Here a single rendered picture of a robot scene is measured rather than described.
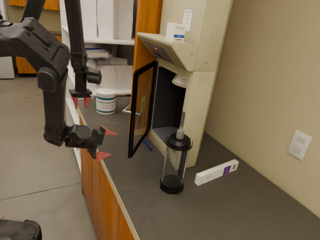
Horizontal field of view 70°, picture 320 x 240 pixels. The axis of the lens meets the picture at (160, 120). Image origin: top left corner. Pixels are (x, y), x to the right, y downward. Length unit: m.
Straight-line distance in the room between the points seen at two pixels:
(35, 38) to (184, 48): 0.49
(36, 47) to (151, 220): 0.64
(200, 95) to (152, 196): 0.45
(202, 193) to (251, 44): 0.77
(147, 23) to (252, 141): 0.80
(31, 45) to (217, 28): 0.63
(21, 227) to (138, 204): 1.10
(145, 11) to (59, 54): 0.65
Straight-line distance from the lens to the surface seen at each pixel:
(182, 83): 1.02
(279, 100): 1.18
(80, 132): 0.87
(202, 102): 0.98
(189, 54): 0.88
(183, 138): 0.87
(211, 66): 0.95
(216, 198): 1.01
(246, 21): 1.33
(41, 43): 0.60
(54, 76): 0.59
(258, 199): 1.10
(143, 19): 1.18
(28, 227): 1.85
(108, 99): 1.55
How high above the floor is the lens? 1.59
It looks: 24 degrees down
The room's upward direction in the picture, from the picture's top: 7 degrees clockwise
